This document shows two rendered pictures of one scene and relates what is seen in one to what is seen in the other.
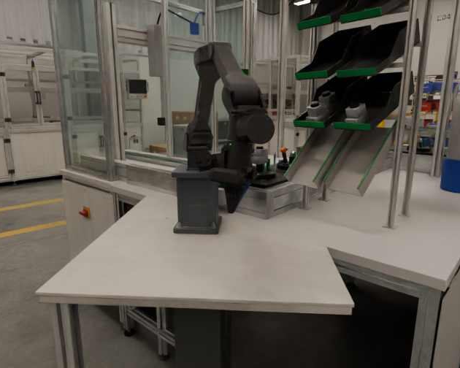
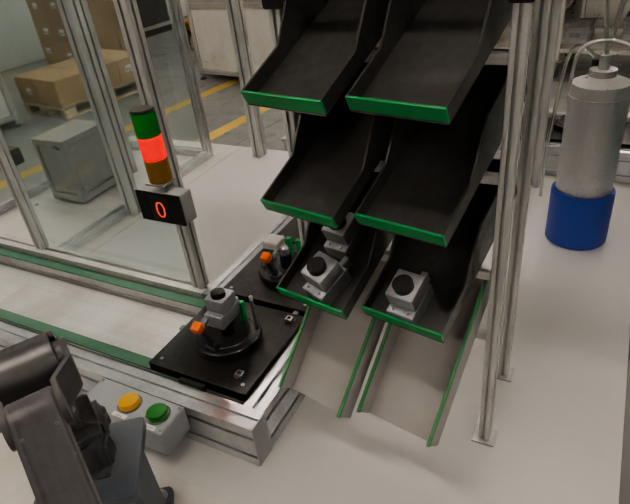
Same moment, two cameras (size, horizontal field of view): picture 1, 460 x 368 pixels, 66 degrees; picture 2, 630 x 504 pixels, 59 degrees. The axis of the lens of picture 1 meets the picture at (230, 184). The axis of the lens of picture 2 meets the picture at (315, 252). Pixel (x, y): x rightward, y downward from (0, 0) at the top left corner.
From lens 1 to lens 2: 0.73 m
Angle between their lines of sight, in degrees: 22
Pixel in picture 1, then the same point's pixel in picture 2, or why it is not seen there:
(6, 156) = not seen: outside the picture
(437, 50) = not seen: outside the picture
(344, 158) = (391, 343)
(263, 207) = (249, 448)
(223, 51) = (43, 460)
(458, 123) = (577, 134)
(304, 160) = (312, 335)
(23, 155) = not seen: outside the picture
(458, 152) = (578, 186)
